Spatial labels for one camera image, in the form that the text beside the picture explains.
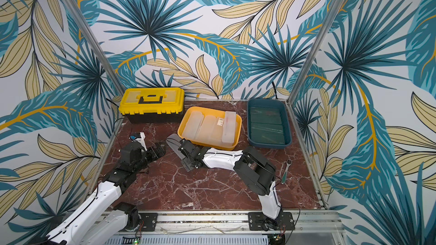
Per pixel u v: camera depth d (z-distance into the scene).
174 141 1.00
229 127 0.99
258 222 0.73
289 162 0.90
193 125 1.03
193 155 0.69
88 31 0.84
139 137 0.72
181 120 1.00
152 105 0.95
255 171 0.49
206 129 1.03
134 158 0.61
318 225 0.75
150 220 0.74
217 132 1.01
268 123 1.04
